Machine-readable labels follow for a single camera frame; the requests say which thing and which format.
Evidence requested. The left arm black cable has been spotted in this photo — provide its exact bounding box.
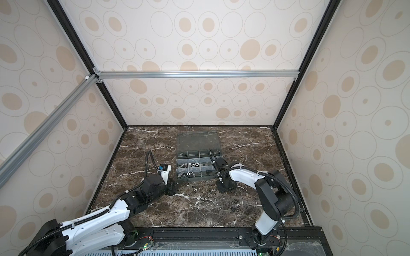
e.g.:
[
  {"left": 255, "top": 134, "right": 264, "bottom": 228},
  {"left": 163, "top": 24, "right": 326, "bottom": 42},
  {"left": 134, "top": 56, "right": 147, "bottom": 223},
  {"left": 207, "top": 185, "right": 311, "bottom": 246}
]
[{"left": 17, "top": 150, "right": 161, "bottom": 256}]

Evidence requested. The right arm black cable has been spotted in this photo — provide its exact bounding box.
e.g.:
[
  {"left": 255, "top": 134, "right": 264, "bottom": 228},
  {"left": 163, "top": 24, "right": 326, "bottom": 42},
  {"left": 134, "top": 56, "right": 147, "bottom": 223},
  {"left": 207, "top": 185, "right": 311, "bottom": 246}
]
[{"left": 208, "top": 149, "right": 300, "bottom": 253}]

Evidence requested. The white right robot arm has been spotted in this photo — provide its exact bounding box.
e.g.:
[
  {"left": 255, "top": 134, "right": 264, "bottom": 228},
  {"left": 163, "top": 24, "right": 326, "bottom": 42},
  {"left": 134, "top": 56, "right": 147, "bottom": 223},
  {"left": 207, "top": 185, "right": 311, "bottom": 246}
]
[{"left": 210, "top": 156, "right": 300, "bottom": 238}]

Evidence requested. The diagonal aluminium frame bar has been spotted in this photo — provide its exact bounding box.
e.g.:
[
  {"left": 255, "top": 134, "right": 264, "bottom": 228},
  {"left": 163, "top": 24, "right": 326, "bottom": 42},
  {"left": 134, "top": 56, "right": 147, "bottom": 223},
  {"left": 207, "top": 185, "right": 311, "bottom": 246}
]
[{"left": 1, "top": 74, "right": 97, "bottom": 187}]

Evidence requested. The clear grey compartment organizer box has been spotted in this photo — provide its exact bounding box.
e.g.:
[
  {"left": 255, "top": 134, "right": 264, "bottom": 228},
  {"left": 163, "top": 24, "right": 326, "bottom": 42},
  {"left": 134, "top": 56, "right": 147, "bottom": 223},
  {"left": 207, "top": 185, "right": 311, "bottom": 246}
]
[{"left": 176, "top": 131, "right": 223, "bottom": 182}]

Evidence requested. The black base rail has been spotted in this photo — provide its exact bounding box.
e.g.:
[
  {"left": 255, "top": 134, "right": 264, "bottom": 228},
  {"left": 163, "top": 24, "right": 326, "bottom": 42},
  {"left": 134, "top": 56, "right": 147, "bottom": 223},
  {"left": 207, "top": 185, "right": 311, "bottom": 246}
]
[{"left": 57, "top": 225, "right": 334, "bottom": 256}]

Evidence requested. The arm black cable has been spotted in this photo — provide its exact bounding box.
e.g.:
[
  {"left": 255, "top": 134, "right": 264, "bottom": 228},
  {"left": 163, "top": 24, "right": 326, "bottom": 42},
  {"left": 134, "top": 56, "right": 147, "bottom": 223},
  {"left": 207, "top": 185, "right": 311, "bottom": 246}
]
[
  {"left": 208, "top": 149, "right": 300, "bottom": 253},
  {"left": 17, "top": 150, "right": 161, "bottom": 256}
]

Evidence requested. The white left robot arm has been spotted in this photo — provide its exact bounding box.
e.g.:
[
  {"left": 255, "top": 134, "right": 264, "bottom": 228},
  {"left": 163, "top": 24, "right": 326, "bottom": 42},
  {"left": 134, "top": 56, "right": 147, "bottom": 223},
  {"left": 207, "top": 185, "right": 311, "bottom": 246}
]
[{"left": 20, "top": 174, "right": 177, "bottom": 256}]

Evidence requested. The horizontal aluminium frame bar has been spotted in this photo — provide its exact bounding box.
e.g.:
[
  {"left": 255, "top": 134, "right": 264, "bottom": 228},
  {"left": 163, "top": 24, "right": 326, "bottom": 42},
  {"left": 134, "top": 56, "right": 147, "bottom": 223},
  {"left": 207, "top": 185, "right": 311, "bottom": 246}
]
[{"left": 96, "top": 70, "right": 300, "bottom": 79}]

